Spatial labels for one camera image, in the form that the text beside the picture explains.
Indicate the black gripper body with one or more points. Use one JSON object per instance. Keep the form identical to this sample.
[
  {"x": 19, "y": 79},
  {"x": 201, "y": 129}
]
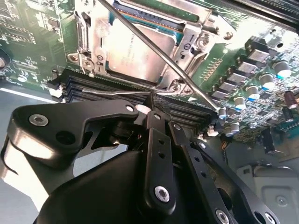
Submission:
[{"x": 98, "y": 193}]

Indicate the silver CPU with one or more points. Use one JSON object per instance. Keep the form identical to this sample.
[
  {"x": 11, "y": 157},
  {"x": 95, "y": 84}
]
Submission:
[{"x": 135, "y": 60}]

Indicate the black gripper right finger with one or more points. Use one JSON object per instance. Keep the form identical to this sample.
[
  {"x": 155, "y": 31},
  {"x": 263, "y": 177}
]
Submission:
[{"x": 210, "y": 179}]

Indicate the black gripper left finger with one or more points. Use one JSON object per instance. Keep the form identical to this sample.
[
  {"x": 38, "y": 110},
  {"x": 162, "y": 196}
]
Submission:
[{"x": 58, "y": 117}]

